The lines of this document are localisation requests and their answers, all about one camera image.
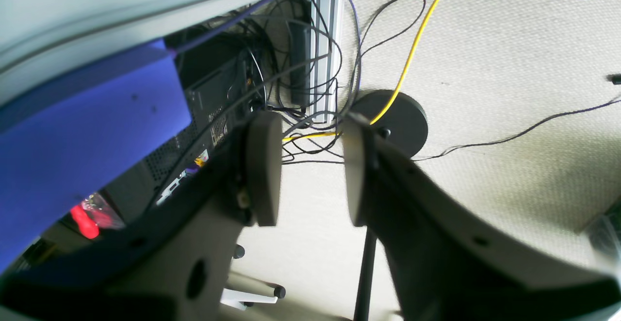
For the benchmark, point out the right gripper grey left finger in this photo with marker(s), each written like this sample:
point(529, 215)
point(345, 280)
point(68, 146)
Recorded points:
point(173, 263)

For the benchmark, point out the black round stand base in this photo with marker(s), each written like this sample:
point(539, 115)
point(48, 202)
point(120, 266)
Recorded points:
point(404, 125)

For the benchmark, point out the black computer tower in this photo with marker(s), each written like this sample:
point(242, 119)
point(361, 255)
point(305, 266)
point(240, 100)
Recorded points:
point(218, 81)

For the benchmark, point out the blue foam block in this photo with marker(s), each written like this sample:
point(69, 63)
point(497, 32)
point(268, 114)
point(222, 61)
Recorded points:
point(75, 134)

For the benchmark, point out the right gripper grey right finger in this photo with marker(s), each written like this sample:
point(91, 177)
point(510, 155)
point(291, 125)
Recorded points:
point(448, 264)

